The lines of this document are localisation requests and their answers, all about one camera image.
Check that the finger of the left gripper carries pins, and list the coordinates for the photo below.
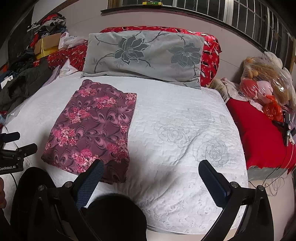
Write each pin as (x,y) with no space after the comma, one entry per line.
(9,137)
(24,149)

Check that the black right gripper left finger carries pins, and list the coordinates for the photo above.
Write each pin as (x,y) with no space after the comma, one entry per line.
(76,199)

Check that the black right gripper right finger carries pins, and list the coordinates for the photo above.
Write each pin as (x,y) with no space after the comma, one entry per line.
(257,221)

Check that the purple pink floral garment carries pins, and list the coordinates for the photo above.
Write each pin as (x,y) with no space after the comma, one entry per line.
(93,125)

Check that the pile of mixed clothes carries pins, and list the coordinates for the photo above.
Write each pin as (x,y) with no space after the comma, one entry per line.
(52,24)

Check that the person's left hand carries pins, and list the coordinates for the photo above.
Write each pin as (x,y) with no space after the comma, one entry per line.
(2,195)

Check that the person's black trouser knees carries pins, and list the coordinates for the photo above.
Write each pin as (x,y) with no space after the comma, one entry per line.
(109,217)

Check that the black quilted jacket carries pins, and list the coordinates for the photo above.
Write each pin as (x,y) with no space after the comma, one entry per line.
(24,85)

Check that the red blanket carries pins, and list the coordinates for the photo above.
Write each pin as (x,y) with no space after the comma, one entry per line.
(262,141)

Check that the white paper envelope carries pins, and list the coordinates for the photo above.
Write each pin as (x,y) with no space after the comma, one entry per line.
(59,72)

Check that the red floral pillow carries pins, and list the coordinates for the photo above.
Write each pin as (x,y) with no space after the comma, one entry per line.
(209,59)

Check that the cardboard box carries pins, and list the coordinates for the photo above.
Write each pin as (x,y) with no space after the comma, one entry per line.
(47,45)

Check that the white plastic bag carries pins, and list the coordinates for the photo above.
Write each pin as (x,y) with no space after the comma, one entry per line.
(67,41)

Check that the white quilted bedspread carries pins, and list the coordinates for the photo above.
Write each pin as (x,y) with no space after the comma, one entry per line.
(173,128)

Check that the white fringed cloth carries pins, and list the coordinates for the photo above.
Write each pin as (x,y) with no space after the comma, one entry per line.
(226,88)

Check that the bagged plush dolls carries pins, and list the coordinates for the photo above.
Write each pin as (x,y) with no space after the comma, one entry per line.
(268,83)

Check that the grey floral pillow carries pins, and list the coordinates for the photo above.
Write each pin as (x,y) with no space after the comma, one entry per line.
(169,57)

